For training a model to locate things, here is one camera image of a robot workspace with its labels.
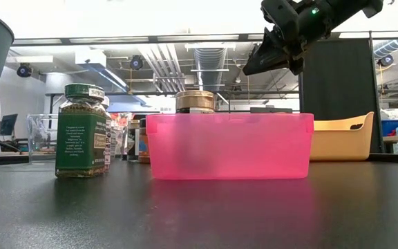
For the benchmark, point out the black laptop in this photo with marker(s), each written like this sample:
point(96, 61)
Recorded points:
point(271, 110)

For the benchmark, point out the silver flexible air duct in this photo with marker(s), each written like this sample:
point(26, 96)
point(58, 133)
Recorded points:
point(209, 65)

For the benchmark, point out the bagel seasoning jar white lid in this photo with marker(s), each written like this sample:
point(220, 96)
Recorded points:
point(108, 145)

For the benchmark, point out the furikake jar tan lid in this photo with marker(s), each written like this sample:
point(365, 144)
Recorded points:
point(134, 138)
point(195, 100)

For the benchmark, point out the pink plastic bin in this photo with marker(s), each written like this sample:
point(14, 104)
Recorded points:
point(230, 148)

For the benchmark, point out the yellow plastic bin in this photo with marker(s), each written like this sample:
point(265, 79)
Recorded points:
point(340, 145)

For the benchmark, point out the round black ceiling fixture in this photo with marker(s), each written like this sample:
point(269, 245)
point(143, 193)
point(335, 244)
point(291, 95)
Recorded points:
point(23, 70)
point(136, 62)
point(385, 60)

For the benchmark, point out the green lid herb jar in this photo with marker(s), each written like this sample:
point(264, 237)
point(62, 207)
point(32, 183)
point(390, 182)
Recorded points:
point(81, 145)

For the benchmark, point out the black monitor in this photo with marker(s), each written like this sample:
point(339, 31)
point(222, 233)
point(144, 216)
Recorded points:
point(8, 124)

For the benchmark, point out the clear plastic bin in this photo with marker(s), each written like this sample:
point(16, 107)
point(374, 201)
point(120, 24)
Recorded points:
point(40, 138)

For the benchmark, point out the colourful floral bag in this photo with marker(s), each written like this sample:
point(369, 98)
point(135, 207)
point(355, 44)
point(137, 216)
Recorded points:
point(121, 119)

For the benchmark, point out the silver spiral air duct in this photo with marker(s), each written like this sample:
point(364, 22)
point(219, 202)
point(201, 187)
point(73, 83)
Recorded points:
point(389, 46)

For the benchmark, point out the black divider panel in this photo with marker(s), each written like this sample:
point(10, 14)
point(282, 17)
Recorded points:
point(340, 97)

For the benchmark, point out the blue storage bin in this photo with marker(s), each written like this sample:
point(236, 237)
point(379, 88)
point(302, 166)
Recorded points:
point(390, 127)

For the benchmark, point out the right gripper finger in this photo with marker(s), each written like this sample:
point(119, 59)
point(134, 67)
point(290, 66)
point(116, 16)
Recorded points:
point(268, 45)
point(271, 61)

